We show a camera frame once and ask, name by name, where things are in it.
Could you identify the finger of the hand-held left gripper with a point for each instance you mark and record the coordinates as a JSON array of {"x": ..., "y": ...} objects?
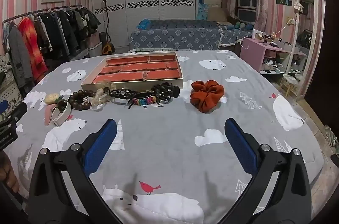
[{"x": 16, "y": 111}]

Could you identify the yellow plush pink hair clip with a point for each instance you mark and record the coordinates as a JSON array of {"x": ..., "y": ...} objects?
[{"x": 51, "y": 98}]

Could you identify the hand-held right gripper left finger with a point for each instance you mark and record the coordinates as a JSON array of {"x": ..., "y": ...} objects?
[{"x": 102, "y": 144}]

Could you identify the plastic storage box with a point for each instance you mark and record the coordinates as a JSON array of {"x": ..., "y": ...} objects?
[{"x": 94, "y": 46}]

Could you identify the thin black hair clip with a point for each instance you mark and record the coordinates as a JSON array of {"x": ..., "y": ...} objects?
[{"x": 120, "y": 92}]

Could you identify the black claw hair clip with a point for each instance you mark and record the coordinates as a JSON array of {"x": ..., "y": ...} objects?
[{"x": 165, "y": 91}]

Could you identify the person's left hand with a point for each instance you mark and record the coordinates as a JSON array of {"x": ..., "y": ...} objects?
[{"x": 8, "y": 173}]

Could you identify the row of dark hanging clothes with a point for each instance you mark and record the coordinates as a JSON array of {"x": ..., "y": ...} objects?
[{"x": 66, "y": 27}]

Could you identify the pink cabinet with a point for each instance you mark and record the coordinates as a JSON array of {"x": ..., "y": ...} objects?
[{"x": 253, "y": 51}]

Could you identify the floral patterned blanket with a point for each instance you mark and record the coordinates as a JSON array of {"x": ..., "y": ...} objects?
[{"x": 10, "y": 94}]

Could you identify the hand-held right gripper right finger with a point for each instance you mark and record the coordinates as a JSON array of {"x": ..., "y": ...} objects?
[{"x": 239, "y": 144}]

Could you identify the white framed standing mirror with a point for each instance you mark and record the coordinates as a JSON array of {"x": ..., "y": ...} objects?
[{"x": 304, "y": 35}]

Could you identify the metal clothes rack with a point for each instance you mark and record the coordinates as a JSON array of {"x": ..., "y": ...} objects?
[{"x": 39, "y": 10}]

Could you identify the grey polar bear bedsheet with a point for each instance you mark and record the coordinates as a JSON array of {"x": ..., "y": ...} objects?
[{"x": 169, "y": 133}]

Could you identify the tan claw hair clip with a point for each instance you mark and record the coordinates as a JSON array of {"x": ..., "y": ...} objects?
[{"x": 104, "y": 84}]

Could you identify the orange scrunchie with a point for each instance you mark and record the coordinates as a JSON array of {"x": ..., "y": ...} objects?
[{"x": 206, "y": 96}]

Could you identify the dark wooden door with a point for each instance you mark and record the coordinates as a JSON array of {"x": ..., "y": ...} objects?
[{"x": 328, "y": 41}]

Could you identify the white stool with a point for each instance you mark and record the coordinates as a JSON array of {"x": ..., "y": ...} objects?
[{"x": 290, "y": 78}]

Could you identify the white hair dryer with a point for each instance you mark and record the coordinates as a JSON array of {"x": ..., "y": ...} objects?
[{"x": 255, "y": 33}]

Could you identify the tray box with red lining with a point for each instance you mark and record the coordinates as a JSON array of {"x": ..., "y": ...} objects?
[{"x": 132, "y": 67}]

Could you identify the yellow garment steamer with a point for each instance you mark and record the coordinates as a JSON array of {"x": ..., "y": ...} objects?
[{"x": 108, "y": 48}]

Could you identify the blue cloth bundle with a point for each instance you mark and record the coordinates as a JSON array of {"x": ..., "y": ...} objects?
[{"x": 144, "y": 23}]

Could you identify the orange red hanging robe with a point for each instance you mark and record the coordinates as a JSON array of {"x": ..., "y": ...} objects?
[{"x": 30, "y": 38}]

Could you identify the grey hanging coat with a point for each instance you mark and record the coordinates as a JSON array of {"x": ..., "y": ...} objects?
[{"x": 18, "y": 59}]

